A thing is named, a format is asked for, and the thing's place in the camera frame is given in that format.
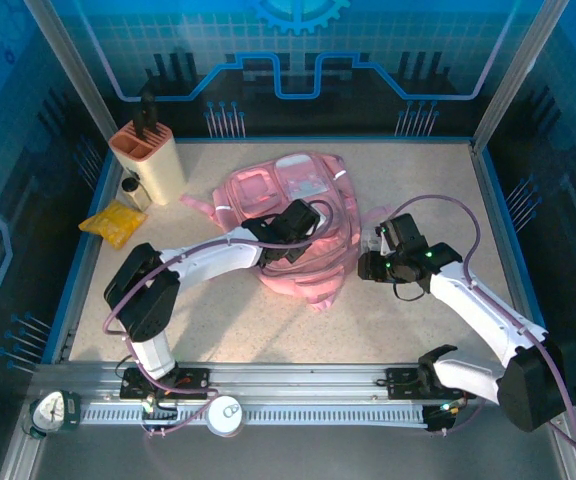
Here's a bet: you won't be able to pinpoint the pink student backpack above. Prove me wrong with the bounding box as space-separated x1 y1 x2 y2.
178 152 394 314

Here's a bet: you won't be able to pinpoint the beige knife block pink rim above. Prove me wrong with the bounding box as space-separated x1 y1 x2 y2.
107 122 188 206

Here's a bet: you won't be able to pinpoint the small bottle black cap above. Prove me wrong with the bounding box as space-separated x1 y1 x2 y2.
120 175 153 211

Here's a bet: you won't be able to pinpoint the aluminium front beam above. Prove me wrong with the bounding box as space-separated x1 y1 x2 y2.
31 362 567 404

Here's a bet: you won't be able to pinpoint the yellow snack packet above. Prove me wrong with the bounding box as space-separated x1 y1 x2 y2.
77 200 149 251

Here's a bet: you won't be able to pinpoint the green round dial gauge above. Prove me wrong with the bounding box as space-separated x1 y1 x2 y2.
26 389 83 442

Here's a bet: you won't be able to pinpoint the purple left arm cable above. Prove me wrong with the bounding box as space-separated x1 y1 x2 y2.
101 199 335 439

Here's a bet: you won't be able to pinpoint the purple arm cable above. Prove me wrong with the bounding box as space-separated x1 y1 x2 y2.
387 194 576 449
101 199 335 439

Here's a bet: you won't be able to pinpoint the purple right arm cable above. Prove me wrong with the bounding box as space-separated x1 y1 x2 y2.
387 194 576 449

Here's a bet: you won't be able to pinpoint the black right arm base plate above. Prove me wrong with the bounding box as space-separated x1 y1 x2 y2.
385 367 478 401

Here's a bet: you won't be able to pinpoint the black utensil handles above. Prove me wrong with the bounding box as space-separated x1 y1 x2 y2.
135 92 162 139

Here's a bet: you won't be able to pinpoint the slotted grey cable duct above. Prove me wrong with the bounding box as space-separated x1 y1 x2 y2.
80 403 429 427

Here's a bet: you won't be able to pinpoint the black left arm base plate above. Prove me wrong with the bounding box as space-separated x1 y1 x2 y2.
119 367 212 401

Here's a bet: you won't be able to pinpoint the aluminium frame post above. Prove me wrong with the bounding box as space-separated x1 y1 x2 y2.
22 0 119 146
471 0 572 151

